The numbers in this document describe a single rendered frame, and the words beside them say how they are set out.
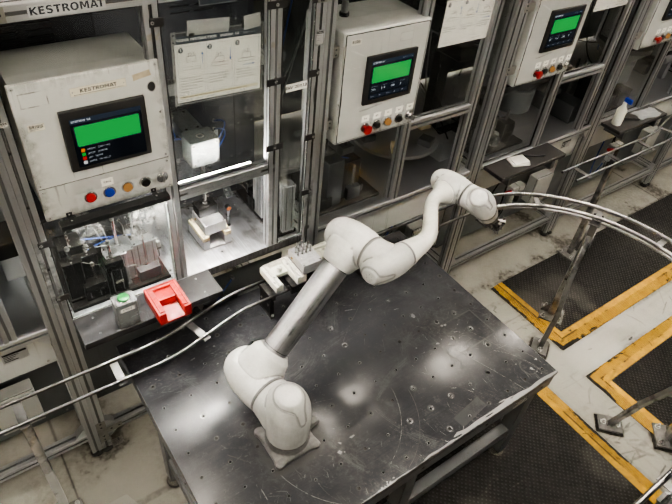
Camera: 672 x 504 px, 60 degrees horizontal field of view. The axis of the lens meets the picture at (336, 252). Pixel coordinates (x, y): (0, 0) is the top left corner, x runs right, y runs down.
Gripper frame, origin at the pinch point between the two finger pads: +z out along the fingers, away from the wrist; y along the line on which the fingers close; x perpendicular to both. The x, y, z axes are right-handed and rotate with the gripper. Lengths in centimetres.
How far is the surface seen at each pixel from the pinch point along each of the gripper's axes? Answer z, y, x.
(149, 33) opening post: -144, 76, -3
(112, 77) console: -145, 84, 12
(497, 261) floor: 142, 26, -18
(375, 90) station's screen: -62, 44, -32
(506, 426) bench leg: 39, -15, 83
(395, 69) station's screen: -62, 38, -42
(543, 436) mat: 76, -29, 84
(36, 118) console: -154, 96, 30
